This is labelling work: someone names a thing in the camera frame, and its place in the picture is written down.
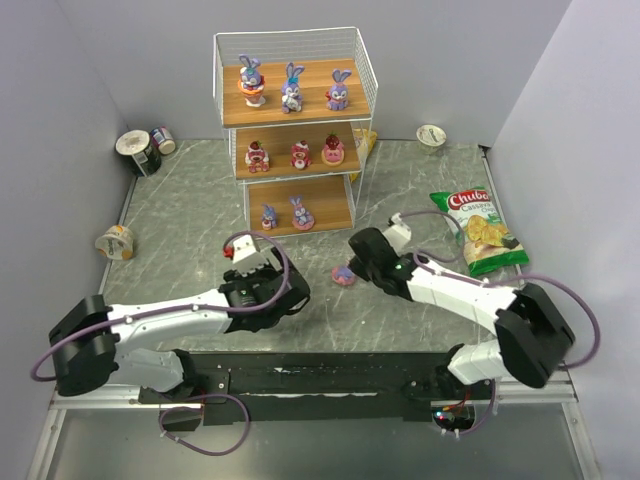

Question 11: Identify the purple bunny candle donut toy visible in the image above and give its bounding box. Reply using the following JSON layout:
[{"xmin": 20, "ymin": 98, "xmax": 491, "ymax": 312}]
[{"xmin": 331, "ymin": 265, "xmax": 356, "ymax": 286}]

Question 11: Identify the small purple bunny cupcake toy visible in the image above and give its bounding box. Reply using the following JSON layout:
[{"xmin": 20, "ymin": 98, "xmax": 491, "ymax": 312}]
[{"xmin": 261, "ymin": 204, "xmax": 277, "ymax": 231}]

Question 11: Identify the pink bear strawberry donut toy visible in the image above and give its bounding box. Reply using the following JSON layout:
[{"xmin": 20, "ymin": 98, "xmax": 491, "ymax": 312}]
[{"xmin": 321, "ymin": 133, "xmax": 345, "ymax": 167}]

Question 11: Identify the pink bear roll cake toy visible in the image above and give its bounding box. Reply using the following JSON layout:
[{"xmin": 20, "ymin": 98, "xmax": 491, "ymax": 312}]
[{"xmin": 291, "ymin": 140, "xmax": 311, "ymax": 170}]

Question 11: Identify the strawberry cake slice toy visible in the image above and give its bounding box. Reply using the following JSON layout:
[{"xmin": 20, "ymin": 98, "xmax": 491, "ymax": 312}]
[{"xmin": 245, "ymin": 141, "xmax": 270, "ymax": 173}]

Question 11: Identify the purple bunny red bow toy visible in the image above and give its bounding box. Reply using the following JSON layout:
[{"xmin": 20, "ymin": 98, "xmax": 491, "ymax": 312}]
[{"xmin": 325, "ymin": 68, "xmax": 352, "ymax": 111}]

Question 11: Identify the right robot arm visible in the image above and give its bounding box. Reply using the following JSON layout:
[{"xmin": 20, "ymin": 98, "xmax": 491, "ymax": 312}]
[{"xmin": 348, "ymin": 225, "xmax": 575, "ymax": 388}]

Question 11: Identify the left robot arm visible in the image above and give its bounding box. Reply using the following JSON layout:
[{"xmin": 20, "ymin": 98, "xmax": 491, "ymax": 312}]
[{"xmin": 49, "ymin": 265, "xmax": 311, "ymax": 397}]

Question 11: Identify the green chips bag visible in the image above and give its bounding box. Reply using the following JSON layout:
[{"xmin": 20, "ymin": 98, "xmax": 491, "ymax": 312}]
[{"xmin": 429, "ymin": 186, "xmax": 529, "ymax": 277}]

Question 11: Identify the yellow snack packet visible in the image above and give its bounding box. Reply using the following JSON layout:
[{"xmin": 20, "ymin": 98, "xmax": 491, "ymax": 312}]
[{"xmin": 345, "ymin": 127, "xmax": 378, "ymax": 161}]

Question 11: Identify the white yogurt cup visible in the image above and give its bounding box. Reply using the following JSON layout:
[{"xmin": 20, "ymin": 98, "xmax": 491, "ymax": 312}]
[{"xmin": 416, "ymin": 124, "xmax": 447, "ymax": 153}]

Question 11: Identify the tipped paper cup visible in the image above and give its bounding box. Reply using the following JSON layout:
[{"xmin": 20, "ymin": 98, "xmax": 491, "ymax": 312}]
[{"xmin": 95, "ymin": 225, "xmax": 134, "ymax": 260}]

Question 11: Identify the blue white small can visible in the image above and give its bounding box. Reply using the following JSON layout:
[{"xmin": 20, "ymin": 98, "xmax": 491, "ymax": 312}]
[{"xmin": 149, "ymin": 126, "xmax": 176, "ymax": 155}]

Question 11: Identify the dark paper cup white lid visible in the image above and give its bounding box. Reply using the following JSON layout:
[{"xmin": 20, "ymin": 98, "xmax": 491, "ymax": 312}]
[{"xmin": 115, "ymin": 130, "xmax": 161, "ymax": 177}]

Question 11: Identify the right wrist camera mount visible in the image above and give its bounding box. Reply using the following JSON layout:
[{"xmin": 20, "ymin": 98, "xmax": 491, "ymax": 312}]
[{"xmin": 382, "ymin": 213, "xmax": 412, "ymax": 255}]

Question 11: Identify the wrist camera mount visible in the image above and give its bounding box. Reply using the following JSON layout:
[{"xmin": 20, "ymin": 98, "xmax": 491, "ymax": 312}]
[
  {"xmin": 382, "ymin": 213, "xmax": 412, "ymax": 255},
  {"xmin": 223, "ymin": 235, "xmax": 269, "ymax": 276}
]

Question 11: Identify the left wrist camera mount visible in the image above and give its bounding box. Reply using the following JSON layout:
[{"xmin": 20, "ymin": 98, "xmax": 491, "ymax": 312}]
[{"xmin": 223, "ymin": 235, "xmax": 269, "ymax": 276}]

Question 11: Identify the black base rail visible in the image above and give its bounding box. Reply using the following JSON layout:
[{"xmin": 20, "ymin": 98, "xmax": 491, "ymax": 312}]
[{"xmin": 138, "ymin": 352, "xmax": 492, "ymax": 426}]

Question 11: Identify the white wire wooden shelf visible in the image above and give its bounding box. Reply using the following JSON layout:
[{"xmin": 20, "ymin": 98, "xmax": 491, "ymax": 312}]
[{"xmin": 213, "ymin": 26, "xmax": 378, "ymax": 236}]

